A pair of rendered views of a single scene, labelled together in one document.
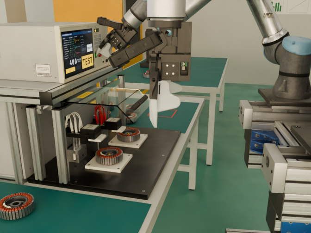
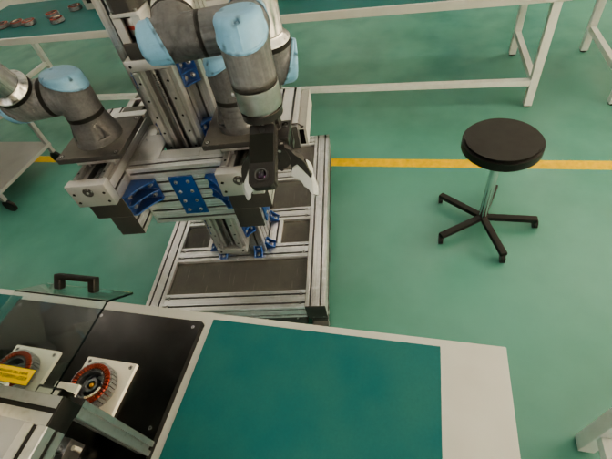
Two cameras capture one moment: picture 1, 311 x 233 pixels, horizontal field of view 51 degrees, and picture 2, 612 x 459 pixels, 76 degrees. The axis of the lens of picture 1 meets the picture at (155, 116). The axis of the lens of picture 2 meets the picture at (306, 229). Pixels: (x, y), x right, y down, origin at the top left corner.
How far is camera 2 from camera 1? 0.87 m
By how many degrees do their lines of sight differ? 72
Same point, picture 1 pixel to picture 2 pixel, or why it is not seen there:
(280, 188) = not seen: hidden behind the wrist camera
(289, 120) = (130, 158)
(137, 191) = (191, 333)
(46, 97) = (65, 412)
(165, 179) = (159, 311)
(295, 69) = (94, 106)
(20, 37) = not seen: outside the picture
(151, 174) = (151, 324)
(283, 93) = (107, 138)
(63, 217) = (232, 420)
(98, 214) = (229, 375)
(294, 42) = (69, 78)
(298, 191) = not seen: hidden behind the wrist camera
